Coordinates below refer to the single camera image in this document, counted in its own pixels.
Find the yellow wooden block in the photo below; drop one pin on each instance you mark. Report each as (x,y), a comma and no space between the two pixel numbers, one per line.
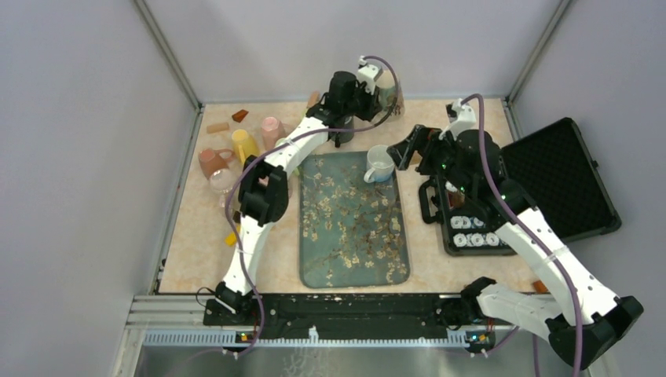
(231,238)

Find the pale pink tall mug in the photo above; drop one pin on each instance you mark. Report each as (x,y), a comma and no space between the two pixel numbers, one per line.
(272,129)

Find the teal blossom-pattern tray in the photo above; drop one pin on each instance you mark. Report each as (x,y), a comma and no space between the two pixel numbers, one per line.
(352,233)

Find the tan cylinder block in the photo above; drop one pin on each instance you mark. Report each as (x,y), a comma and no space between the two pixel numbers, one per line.
(313,99)

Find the dark teal mug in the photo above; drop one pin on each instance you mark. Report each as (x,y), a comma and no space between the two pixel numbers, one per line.
(342,135)

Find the beige wooden block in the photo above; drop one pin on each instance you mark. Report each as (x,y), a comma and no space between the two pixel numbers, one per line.
(217,127)

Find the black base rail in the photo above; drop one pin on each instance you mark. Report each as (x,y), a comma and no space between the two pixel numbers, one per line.
(350,316)

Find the dark red wooden block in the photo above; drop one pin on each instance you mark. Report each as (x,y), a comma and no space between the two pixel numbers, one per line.
(240,115)

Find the small orange block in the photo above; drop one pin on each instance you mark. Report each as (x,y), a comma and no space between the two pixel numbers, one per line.
(539,287)

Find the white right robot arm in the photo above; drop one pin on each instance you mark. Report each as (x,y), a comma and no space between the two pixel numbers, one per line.
(584,318)

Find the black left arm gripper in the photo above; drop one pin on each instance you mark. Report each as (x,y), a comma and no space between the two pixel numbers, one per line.
(372,104)

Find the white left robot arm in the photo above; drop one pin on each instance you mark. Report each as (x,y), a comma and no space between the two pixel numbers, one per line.
(263,186)

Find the white and blue mug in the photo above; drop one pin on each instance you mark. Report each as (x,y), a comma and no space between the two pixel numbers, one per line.
(379,165)

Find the black poker chip case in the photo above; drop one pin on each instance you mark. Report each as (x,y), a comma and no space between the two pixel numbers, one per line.
(554,168)

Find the terracotta mug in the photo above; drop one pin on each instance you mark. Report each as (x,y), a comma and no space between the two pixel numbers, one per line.
(212,160)

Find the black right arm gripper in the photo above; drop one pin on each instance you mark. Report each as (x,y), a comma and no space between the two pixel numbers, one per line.
(426,142)

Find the yellow mug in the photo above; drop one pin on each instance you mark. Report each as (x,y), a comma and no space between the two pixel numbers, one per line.
(244,145)

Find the cream patterned mug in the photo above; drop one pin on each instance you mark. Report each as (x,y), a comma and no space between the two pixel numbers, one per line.
(390,97)

